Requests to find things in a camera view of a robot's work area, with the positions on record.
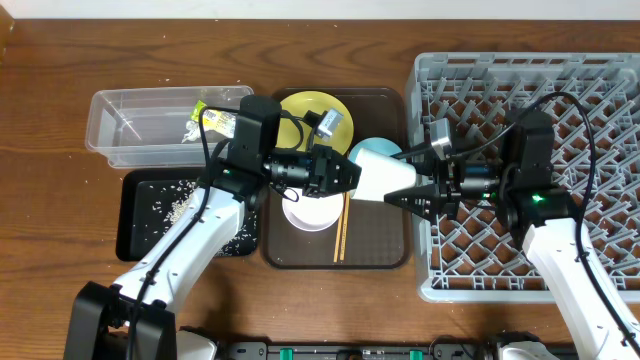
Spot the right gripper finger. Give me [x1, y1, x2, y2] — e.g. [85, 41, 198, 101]
[412, 148, 433, 175]
[384, 184, 436, 220]

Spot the white cup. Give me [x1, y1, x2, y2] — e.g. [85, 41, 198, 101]
[349, 148, 417, 202]

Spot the white bowl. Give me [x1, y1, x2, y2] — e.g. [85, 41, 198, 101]
[282, 188, 344, 232]

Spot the light blue bowl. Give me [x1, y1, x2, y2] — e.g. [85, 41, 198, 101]
[348, 137, 401, 162]

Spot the green snack wrapper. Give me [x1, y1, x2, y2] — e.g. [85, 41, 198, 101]
[182, 101, 236, 143]

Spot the pile of rice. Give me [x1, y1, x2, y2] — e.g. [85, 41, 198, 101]
[132, 180, 258, 257]

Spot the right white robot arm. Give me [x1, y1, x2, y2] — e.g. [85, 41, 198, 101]
[384, 108, 639, 359]

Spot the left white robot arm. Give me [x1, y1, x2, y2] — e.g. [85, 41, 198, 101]
[64, 95, 361, 359]

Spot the grey dishwasher rack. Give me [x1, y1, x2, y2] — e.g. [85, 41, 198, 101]
[405, 52, 639, 303]

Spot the black waste tray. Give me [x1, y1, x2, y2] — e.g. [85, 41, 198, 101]
[115, 168, 260, 263]

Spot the right wooden chopstick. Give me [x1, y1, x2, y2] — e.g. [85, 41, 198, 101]
[339, 195, 351, 261]

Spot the wooden chopstick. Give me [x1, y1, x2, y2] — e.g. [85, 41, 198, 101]
[339, 195, 351, 261]
[333, 195, 348, 263]

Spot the left wooden chopstick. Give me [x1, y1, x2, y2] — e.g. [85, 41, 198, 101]
[333, 195, 348, 263]

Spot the yellow plate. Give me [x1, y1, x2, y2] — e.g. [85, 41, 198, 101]
[272, 90, 355, 157]

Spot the brown serving tray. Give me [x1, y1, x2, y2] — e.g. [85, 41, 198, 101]
[258, 87, 411, 270]

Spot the clear plastic bin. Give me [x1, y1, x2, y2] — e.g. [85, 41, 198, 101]
[85, 85, 253, 168]

